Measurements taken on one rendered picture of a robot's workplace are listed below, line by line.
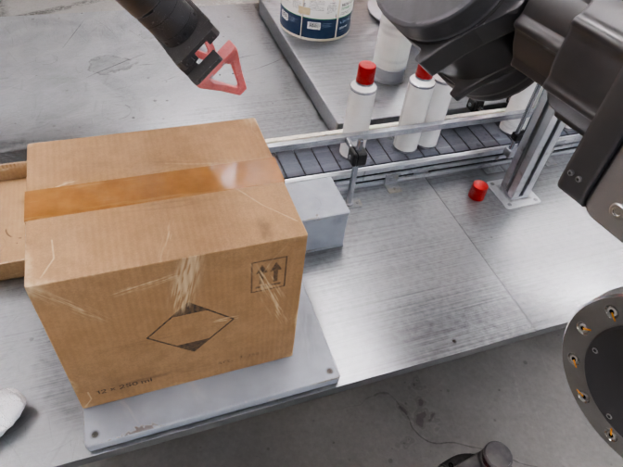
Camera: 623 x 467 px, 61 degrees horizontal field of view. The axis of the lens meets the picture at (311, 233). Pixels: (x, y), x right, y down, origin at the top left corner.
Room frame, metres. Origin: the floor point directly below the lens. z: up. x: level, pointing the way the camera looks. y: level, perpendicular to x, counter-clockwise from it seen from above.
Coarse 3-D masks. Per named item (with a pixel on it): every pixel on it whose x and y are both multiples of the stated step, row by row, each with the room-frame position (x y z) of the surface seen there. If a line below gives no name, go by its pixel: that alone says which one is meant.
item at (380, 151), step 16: (464, 128) 1.05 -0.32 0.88; (480, 128) 1.06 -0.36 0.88; (496, 128) 1.07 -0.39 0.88; (336, 144) 0.93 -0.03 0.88; (368, 144) 0.94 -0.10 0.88; (384, 144) 0.95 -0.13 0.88; (448, 144) 0.98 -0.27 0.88; (464, 144) 0.99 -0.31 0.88; (480, 144) 1.00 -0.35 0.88; (496, 144) 1.01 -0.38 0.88; (288, 160) 0.85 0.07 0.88; (304, 160) 0.86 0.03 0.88; (320, 160) 0.87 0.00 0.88; (336, 160) 0.88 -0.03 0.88; (368, 160) 0.89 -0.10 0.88; (384, 160) 0.89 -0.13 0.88; (400, 160) 0.90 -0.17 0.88; (288, 176) 0.80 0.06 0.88
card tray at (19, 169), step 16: (0, 176) 0.73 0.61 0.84; (16, 176) 0.74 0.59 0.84; (0, 192) 0.70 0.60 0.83; (16, 192) 0.71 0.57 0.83; (0, 208) 0.66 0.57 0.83; (16, 208) 0.66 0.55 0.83; (0, 224) 0.62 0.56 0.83; (16, 224) 0.62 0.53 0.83; (0, 240) 0.58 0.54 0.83; (16, 240) 0.59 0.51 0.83; (0, 256) 0.55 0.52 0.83; (16, 256) 0.55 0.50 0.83; (0, 272) 0.50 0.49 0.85; (16, 272) 0.51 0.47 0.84
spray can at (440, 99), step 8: (440, 80) 0.96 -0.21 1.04; (440, 88) 0.95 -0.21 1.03; (448, 88) 0.96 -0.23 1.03; (432, 96) 0.96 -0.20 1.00; (440, 96) 0.95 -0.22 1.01; (448, 96) 0.96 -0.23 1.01; (432, 104) 0.96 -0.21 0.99; (440, 104) 0.95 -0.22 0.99; (448, 104) 0.96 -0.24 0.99; (432, 112) 0.95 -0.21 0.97; (440, 112) 0.96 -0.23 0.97; (432, 120) 0.95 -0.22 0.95; (424, 136) 0.96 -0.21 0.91; (432, 136) 0.95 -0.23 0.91; (424, 144) 0.95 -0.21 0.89; (432, 144) 0.96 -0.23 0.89
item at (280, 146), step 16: (512, 112) 1.01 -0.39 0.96; (384, 128) 0.89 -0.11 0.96; (400, 128) 0.90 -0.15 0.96; (416, 128) 0.91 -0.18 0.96; (432, 128) 0.92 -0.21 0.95; (448, 128) 0.94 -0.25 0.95; (272, 144) 0.79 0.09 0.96; (288, 144) 0.80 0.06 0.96; (304, 144) 0.81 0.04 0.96; (320, 144) 0.82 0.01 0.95
